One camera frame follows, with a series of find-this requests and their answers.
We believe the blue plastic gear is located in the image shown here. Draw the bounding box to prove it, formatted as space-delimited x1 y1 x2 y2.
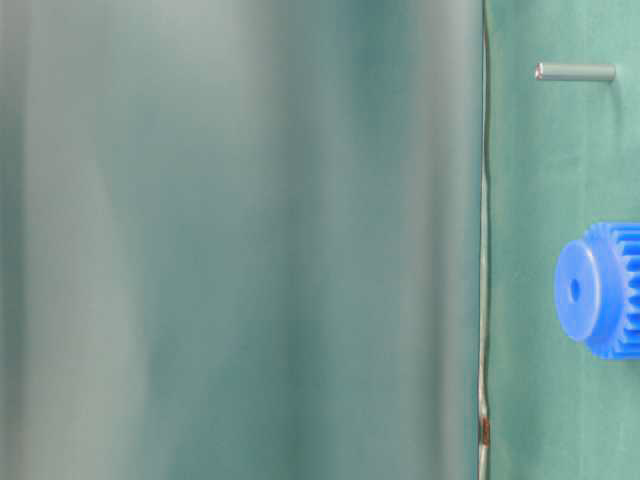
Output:
554 223 639 360

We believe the grey metal shaft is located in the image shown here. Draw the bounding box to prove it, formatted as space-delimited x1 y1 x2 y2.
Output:
534 62 616 82

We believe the green table cloth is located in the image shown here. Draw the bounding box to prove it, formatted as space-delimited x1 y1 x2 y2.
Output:
1 1 639 479

